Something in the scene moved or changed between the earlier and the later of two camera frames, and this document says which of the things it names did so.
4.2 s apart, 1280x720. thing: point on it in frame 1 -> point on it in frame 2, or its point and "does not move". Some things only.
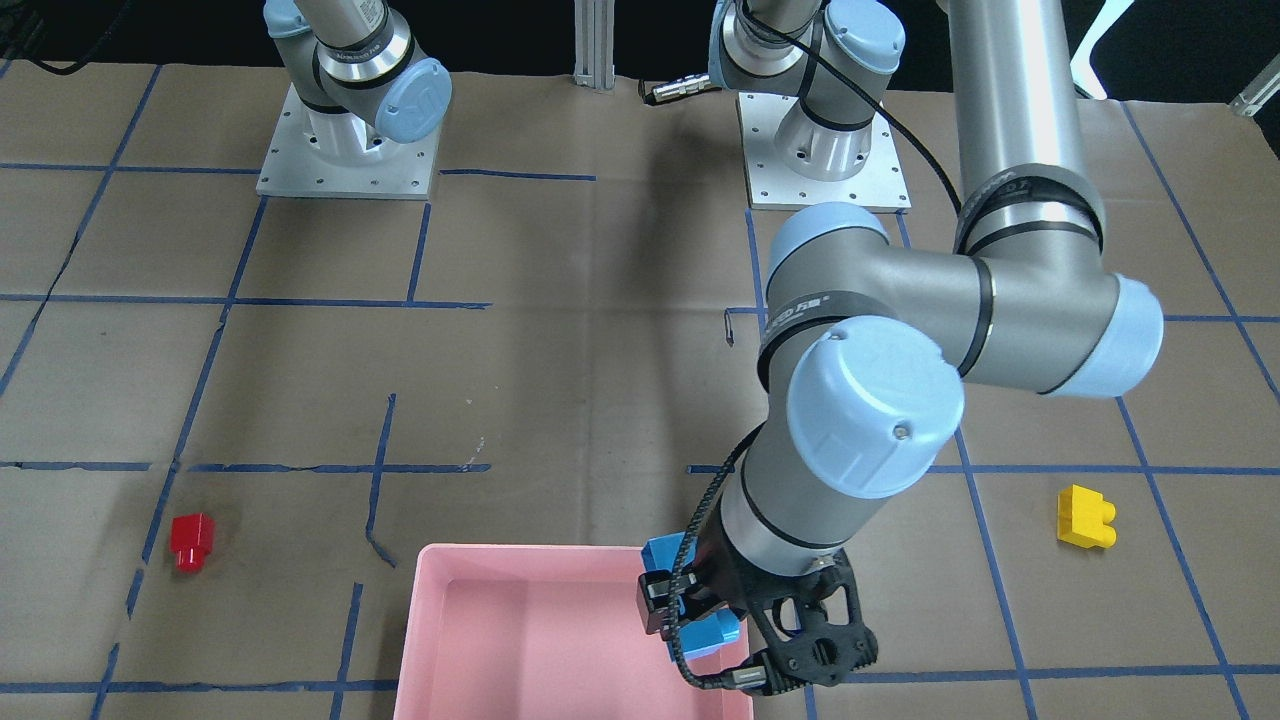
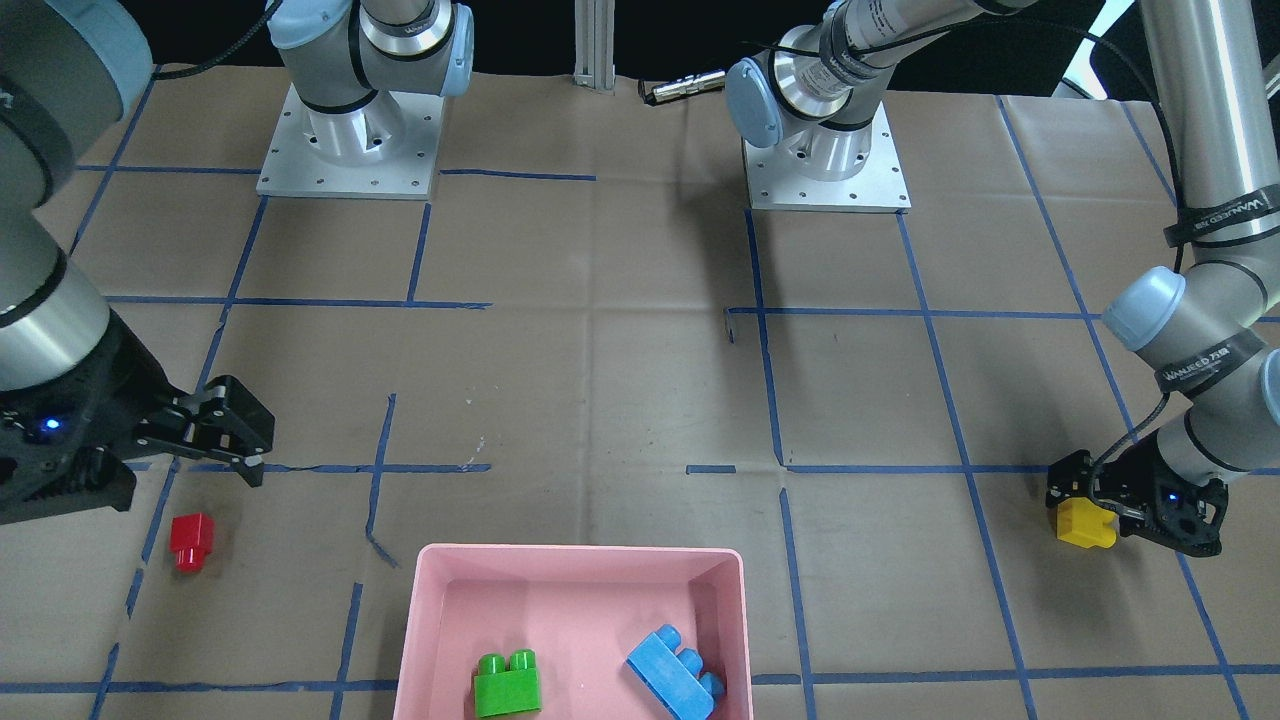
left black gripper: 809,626 -> 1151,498
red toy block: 191,536 does not move
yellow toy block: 1083,516 does not move
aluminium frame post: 594,39 does not move
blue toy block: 699,635 -> 673,676
